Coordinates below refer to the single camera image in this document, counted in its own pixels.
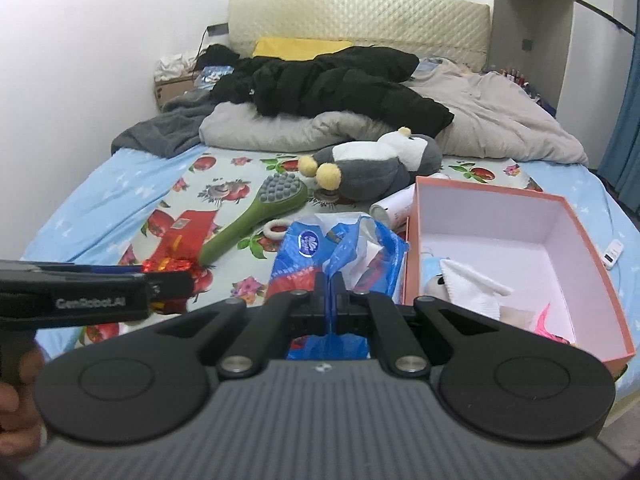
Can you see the row of small bottles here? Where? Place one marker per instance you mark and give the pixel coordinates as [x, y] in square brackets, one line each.
[515, 77]

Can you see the beige quilted headboard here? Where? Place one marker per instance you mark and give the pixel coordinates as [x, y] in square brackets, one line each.
[350, 15]

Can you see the grey cabinet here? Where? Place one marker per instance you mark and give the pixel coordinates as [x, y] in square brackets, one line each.
[530, 10]

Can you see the black jacket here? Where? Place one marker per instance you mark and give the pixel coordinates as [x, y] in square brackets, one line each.
[325, 85]

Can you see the fruit print bed sheet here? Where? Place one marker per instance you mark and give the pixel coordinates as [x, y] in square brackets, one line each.
[235, 165]

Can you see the blue curtain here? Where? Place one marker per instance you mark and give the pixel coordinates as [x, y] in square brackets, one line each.
[625, 135]

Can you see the yellow pillow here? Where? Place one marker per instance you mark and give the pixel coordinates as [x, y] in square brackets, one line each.
[290, 47]

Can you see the crumpled white cloth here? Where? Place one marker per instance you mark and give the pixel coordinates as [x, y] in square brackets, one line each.
[172, 66]

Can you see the small white remote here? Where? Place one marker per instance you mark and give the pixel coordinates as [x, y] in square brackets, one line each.
[612, 252]

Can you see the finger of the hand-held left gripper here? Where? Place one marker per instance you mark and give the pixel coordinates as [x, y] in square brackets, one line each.
[172, 286]

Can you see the panda plush toy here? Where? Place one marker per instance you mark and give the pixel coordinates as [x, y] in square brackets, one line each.
[435, 286]

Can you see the white cloth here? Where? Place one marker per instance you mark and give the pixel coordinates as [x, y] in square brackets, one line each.
[470, 285]
[172, 66]

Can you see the beige duvet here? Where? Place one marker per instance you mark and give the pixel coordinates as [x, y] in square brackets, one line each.
[500, 110]

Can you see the pink ribbon toy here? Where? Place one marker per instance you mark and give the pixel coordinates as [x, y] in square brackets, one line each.
[545, 325]

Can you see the grey blanket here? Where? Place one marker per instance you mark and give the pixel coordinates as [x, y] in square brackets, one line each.
[160, 130]

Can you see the red packet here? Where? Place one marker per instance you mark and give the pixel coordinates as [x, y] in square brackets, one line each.
[185, 230]

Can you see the small black cloth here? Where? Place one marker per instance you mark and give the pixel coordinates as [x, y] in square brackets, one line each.
[215, 55]

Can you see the person's left hand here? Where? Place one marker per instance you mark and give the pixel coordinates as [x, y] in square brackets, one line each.
[17, 405]

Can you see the grey penguin plush toy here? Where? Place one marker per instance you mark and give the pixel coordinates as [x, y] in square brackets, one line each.
[370, 160]

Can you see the brown cardboard box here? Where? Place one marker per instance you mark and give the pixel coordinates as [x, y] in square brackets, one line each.
[170, 92]

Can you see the blue printed packet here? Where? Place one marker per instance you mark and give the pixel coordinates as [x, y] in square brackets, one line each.
[215, 75]

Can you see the pink cardboard box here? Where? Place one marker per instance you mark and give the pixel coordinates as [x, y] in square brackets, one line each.
[500, 230]

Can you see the light blue cloth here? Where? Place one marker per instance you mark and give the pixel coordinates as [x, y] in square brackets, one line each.
[430, 67]

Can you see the blue face mask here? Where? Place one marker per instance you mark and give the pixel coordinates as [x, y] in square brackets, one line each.
[431, 264]

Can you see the light blue bed sheet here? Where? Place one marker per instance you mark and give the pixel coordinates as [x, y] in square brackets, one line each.
[100, 195]

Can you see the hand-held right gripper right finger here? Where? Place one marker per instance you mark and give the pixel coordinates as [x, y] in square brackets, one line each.
[340, 305]

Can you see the wall socket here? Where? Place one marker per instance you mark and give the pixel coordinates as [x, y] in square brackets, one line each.
[218, 29]

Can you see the green massage brush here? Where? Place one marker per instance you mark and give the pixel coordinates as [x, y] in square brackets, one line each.
[240, 225]

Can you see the blue tissue packet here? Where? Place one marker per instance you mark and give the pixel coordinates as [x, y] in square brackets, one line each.
[305, 255]

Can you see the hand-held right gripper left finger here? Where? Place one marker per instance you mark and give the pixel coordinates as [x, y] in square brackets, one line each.
[320, 305]

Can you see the white bottle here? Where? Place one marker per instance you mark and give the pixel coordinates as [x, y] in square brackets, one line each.
[395, 205]

